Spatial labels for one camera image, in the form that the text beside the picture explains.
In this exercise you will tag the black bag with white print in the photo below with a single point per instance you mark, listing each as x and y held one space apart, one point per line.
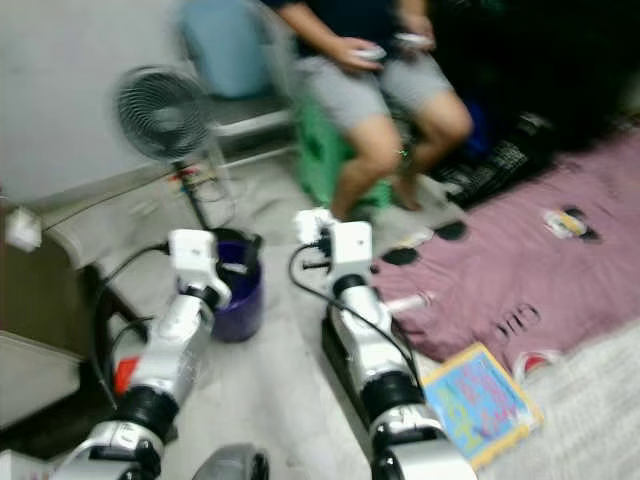
500 160

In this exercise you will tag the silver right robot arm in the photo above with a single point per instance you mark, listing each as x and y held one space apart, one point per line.
375 350

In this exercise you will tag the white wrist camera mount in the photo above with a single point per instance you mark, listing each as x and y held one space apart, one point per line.
195 262
350 250

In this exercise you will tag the person in grey shorts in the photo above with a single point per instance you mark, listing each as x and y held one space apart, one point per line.
360 90

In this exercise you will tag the green plastic stool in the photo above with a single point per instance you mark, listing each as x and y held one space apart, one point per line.
320 150

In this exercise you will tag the pink cartoon print blanket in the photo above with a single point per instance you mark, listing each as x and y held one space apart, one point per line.
510 270

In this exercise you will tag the blue yellow children's book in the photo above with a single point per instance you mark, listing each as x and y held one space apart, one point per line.
480 400

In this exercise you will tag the purple plastic waste bin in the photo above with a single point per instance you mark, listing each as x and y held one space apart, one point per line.
240 300

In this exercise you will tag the small red box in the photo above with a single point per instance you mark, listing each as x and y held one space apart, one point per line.
125 375

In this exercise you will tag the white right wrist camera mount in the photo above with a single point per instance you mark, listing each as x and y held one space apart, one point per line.
350 250

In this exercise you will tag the grey left robot leg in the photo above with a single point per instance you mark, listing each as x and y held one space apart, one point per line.
232 465

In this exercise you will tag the white handheld controller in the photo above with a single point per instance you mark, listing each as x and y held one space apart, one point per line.
370 52

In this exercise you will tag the light blue cushion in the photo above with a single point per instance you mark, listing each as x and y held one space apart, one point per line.
225 45

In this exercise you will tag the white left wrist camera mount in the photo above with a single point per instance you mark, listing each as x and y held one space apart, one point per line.
195 262

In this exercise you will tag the white power plug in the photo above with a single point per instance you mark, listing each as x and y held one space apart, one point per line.
23 228

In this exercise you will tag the grey standing fan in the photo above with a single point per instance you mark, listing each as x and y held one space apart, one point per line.
165 112

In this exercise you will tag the grey metal folding chair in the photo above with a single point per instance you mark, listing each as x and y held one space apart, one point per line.
250 112

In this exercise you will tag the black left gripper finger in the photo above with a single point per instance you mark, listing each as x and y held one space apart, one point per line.
247 252

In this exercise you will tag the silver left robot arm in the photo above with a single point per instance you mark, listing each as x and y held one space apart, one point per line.
160 360

